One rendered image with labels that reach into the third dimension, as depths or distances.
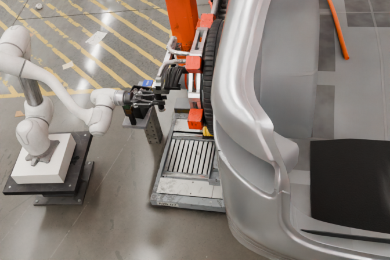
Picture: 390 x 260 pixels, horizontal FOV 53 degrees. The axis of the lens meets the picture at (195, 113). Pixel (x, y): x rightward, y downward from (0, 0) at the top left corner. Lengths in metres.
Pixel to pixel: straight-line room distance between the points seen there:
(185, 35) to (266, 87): 1.03
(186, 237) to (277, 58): 1.38
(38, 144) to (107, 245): 0.79
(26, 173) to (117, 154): 0.71
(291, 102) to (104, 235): 1.60
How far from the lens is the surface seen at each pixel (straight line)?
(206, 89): 1.93
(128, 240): 2.71
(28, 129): 2.61
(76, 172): 2.74
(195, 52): 2.01
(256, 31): 1.16
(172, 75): 2.04
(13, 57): 2.26
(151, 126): 2.92
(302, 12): 1.83
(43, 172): 2.71
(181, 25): 2.59
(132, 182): 2.93
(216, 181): 2.63
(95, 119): 2.21
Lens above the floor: 2.37
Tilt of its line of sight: 47 degrees down
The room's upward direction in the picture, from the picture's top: 10 degrees counter-clockwise
